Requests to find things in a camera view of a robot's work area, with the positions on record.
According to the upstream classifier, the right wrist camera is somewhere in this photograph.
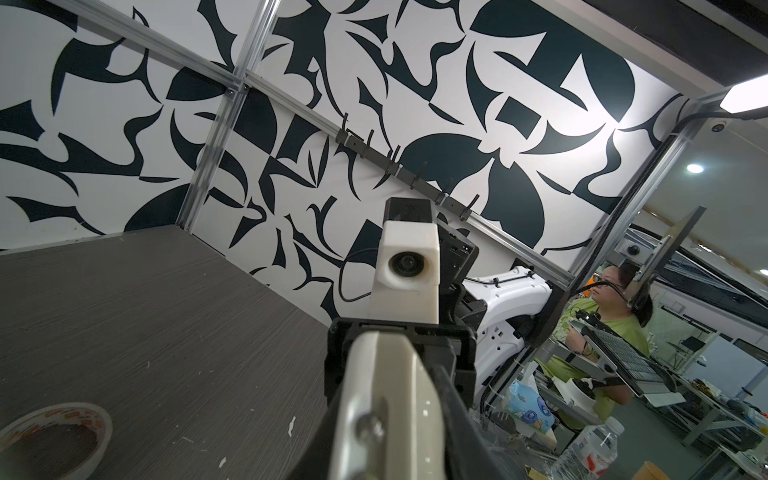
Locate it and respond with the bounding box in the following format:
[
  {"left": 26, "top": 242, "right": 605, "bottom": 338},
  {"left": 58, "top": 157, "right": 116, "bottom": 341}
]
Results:
[{"left": 368, "top": 197, "right": 440, "bottom": 325}]

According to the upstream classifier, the person in green shirt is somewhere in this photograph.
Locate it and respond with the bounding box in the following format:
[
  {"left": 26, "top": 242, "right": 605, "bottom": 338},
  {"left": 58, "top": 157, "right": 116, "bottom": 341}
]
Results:
[{"left": 537, "top": 264, "right": 654, "bottom": 422}]

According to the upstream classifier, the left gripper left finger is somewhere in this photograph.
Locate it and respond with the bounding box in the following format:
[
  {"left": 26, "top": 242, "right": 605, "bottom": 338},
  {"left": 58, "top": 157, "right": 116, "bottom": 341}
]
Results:
[{"left": 287, "top": 395, "right": 340, "bottom": 480}]

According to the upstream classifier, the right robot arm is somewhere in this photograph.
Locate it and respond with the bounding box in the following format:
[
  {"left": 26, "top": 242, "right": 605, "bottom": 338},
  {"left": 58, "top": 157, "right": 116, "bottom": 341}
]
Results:
[{"left": 324, "top": 219, "right": 554, "bottom": 408}]

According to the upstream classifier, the plastic water bottle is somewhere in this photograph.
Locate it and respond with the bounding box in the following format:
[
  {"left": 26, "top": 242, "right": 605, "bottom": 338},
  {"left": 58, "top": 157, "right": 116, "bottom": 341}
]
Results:
[{"left": 549, "top": 417, "right": 625, "bottom": 480}]

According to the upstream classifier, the blue tissue pack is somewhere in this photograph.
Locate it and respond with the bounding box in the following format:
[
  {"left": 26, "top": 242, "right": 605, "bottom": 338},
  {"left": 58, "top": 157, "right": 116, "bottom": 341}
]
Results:
[{"left": 502, "top": 380, "right": 555, "bottom": 434}]

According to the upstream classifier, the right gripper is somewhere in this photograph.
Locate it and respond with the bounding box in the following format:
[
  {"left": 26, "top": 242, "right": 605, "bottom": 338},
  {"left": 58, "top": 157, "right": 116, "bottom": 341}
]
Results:
[{"left": 324, "top": 220, "right": 486, "bottom": 408}]

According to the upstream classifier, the beige masking tape roll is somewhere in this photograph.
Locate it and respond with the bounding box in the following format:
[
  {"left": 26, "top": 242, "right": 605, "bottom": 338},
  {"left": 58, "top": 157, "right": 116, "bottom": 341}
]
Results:
[{"left": 1, "top": 402, "right": 113, "bottom": 479}]

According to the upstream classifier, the brown paper cup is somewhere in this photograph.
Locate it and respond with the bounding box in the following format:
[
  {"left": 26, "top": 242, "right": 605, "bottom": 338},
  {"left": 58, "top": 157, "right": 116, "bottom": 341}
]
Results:
[{"left": 631, "top": 461, "right": 670, "bottom": 480}]

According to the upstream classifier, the black wall hook rail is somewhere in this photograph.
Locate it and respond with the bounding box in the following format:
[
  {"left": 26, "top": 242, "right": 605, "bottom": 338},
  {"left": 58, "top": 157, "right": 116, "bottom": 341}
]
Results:
[{"left": 335, "top": 112, "right": 480, "bottom": 223}]

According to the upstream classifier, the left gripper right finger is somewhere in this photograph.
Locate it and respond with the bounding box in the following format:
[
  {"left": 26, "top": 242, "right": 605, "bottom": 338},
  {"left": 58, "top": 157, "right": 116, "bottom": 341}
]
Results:
[{"left": 428, "top": 366, "right": 506, "bottom": 479}]

